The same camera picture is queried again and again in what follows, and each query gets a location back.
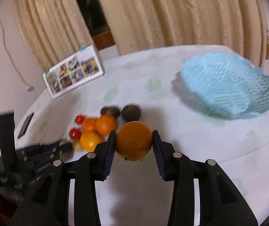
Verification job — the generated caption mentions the dark brown round fruit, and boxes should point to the dark brown round fruit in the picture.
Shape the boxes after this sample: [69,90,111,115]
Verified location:
[121,105,141,122]

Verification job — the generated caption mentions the beige right curtain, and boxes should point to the beige right curtain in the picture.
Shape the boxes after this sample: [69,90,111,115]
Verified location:
[99,0,269,67]

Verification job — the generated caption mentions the photo collage calendar stand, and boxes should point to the photo collage calendar stand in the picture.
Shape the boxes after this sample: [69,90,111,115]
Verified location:
[43,44,104,99]

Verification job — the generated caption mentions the small orange tangerine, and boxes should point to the small orange tangerine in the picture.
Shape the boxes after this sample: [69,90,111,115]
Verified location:
[81,117,97,133]

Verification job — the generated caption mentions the light blue lattice basket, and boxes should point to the light blue lattice basket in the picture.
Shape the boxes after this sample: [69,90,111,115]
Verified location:
[180,53,269,119]

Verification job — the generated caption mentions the black tripod camera mount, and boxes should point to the black tripod camera mount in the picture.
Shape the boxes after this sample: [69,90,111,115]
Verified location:
[0,110,74,202]

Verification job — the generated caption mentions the yellow orange fruit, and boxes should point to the yellow orange fruit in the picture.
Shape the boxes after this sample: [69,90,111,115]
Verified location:
[79,132,103,152]

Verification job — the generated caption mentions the large orange fruit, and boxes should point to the large orange fruit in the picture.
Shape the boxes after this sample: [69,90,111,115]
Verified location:
[116,121,153,162]

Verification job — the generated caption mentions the white patterned tablecloth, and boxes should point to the white patterned tablecloth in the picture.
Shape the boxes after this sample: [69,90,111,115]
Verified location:
[0,44,269,226]

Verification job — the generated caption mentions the black smartphone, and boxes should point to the black smartphone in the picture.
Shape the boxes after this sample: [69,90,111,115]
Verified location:
[17,112,34,139]

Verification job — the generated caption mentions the white hanging cable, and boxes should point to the white hanging cable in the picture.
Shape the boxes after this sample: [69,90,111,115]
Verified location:
[0,0,35,93]

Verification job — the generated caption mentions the red cherry tomato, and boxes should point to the red cherry tomato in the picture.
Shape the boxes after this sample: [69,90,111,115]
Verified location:
[69,128,82,140]
[74,115,86,125]

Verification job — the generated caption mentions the small yellow-brown fruit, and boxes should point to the small yellow-brown fruit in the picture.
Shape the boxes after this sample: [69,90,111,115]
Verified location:
[72,139,83,152]

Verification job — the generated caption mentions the dark brown passion fruit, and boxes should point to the dark brown passion fruit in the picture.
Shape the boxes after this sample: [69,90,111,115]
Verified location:
[100,106,121,119]

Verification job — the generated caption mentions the beige left curtain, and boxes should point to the beige left curtain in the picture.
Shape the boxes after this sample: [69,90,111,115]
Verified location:
[15,0,93,70]

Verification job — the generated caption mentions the beige curtain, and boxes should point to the beige curtain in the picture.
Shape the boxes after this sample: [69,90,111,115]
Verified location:
[99,0,269,67]
[15,0,93,70]

